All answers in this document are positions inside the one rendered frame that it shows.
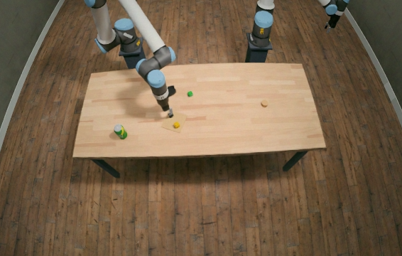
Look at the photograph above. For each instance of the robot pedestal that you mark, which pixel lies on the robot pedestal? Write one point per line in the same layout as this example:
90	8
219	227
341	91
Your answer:
135	60
256	55

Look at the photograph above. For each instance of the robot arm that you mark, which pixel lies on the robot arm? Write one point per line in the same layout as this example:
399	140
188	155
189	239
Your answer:
140	25
261	33

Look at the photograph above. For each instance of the green die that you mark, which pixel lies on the green die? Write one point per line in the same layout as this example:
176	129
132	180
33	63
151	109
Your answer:
190	94

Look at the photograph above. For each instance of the yellow die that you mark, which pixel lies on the yellow die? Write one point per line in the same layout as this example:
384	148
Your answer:
176	125

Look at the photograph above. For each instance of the tan mat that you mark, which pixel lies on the tan mat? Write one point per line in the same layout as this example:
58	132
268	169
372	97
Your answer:
179	121

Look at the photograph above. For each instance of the green can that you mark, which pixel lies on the green can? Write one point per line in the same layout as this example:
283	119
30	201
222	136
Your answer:
121	132

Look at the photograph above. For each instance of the black die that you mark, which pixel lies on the black die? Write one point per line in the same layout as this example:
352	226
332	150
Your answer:
170	114

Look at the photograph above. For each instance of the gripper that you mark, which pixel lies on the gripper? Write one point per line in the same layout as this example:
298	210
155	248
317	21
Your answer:
163	104
334	21

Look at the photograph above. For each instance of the wooden table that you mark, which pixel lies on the wooden table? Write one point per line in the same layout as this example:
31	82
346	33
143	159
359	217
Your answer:
222	135

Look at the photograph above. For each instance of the tan round disc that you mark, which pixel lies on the tan round disc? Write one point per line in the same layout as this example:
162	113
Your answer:
264	103

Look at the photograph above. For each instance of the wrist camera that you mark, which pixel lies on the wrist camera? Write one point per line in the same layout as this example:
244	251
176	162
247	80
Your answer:
171	90

